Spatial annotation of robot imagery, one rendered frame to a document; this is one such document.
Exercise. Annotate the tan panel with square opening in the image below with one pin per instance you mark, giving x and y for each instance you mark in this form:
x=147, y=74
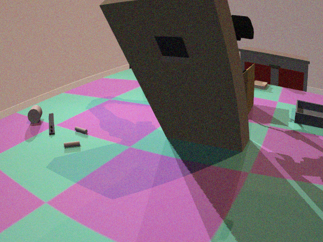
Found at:
x=185, y=57

